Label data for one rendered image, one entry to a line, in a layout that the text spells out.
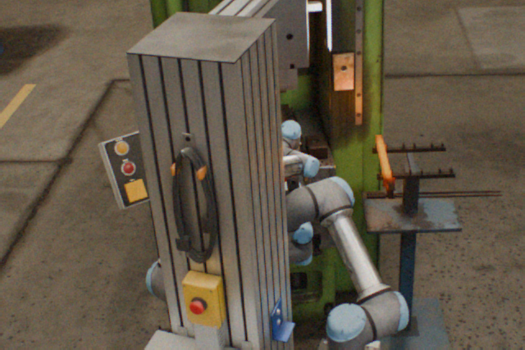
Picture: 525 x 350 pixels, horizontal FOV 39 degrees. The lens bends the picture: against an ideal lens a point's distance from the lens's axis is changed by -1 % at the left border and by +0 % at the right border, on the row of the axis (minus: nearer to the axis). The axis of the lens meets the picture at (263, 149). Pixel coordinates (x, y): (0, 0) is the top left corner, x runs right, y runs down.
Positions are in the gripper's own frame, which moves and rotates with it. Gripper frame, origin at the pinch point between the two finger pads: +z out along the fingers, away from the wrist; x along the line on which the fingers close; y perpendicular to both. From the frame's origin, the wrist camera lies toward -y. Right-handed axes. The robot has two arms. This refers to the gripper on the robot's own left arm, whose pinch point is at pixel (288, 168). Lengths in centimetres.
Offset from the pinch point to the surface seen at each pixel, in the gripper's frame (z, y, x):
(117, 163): -11, -4, -68
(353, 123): 15.0, -28.1, 33.6
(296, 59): -26.6, -35.4, 7.4
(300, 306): 83, 32, 4
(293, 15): -43, -44, 7
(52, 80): 254, -249, -169
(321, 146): 10.9, -15.4, 17.2
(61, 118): 217, -184, -150
